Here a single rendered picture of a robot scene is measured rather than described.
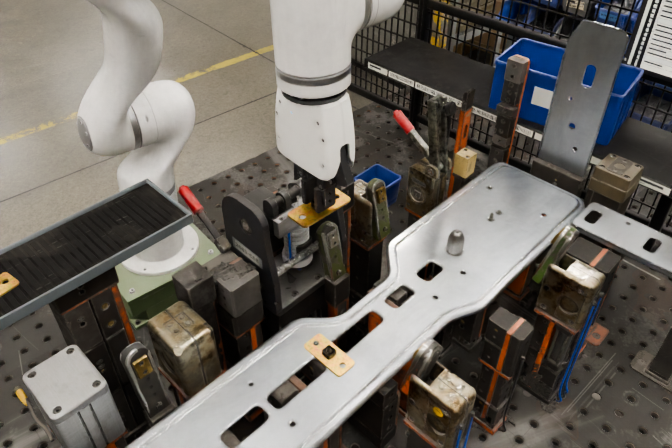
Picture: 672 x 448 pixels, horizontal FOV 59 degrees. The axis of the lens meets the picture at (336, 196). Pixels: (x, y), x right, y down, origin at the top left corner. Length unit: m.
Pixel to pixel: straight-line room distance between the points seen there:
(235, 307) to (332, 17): 0.55
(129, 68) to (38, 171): 2.31
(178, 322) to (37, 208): 2.24
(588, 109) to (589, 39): 0.15
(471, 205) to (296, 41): 0.74
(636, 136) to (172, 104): 1.06
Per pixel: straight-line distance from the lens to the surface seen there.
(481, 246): 1.18
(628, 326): 1.55
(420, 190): 1.29
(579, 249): 1.26
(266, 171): 1.87
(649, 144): 1.55
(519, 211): 1.28
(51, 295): 0.93
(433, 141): 1.22
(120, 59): 1.12
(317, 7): 0.60
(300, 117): 0.68
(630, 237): 1.30
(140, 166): 1.32
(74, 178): 3.26
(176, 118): 1.25
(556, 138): 1.41
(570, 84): 1.35
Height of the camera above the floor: 1.79
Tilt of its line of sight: 38 degrees down
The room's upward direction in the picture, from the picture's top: straight up
